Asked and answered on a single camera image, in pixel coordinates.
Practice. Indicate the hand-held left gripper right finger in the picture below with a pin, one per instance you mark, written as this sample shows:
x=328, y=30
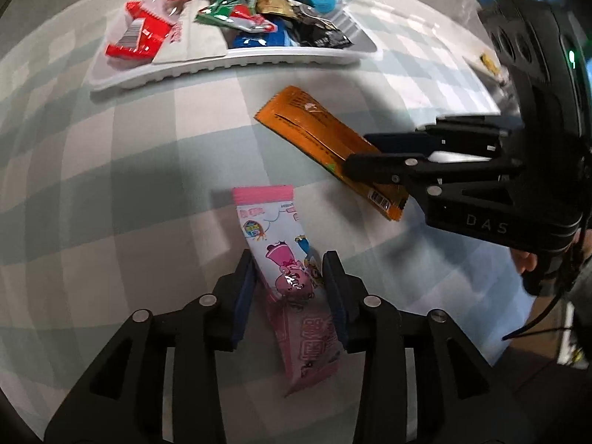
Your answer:
x=335, y=300

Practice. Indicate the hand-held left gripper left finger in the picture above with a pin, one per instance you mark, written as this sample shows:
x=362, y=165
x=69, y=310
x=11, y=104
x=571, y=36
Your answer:
x=243, y=300

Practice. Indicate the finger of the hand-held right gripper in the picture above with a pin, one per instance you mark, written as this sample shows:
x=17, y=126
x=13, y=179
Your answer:
x=379, y=166
x=397, y=142

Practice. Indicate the pink cartoon snack packet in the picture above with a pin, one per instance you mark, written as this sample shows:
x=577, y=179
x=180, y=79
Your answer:
x=273, y=236

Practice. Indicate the orange snack packet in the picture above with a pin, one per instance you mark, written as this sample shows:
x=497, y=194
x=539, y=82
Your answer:
x=305, y=120

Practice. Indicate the black snack packet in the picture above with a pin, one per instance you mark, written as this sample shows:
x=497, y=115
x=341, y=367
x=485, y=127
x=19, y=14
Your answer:
x=319, y=32

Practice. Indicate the blue snack packet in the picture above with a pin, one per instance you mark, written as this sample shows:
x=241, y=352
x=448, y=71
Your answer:
x=254, y=39

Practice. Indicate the white plastic tray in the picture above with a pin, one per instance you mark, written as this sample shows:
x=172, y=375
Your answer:
x=208, y=67

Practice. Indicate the white snack packet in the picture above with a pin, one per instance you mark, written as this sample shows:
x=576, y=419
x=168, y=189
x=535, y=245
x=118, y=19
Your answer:
x=194, y=41

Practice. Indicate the red snack packet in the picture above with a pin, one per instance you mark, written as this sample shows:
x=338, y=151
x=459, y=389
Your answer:
x=148, y=27

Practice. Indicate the person's right hand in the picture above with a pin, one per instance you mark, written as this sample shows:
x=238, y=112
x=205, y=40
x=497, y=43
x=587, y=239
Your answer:
x=527, y=261

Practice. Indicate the yellow sponge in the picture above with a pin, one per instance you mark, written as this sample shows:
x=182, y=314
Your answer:
x=490, y=64

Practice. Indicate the green white checked tablecloth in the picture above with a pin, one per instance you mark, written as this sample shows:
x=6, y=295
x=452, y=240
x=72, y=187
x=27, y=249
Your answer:
x=115, y=171

